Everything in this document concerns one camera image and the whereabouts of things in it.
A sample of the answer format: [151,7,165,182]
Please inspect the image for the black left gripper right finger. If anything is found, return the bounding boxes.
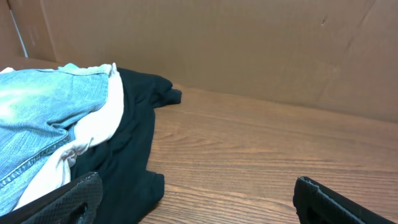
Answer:
[293,177,394,224]

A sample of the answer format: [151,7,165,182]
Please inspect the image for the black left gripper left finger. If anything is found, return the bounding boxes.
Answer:
[1,172,103,224]

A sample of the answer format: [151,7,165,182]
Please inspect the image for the light blue denim shorts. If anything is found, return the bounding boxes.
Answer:
[1,64,113,215]

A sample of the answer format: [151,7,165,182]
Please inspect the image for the black t-shirt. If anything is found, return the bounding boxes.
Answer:
[71,68,182,224]

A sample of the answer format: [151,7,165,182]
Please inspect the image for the beige cotton shorts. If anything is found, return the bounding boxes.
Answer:
[13,63,124,210]

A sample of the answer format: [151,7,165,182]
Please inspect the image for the brown cardboard backdrop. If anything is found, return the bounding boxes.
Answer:
[1,0,397,121]

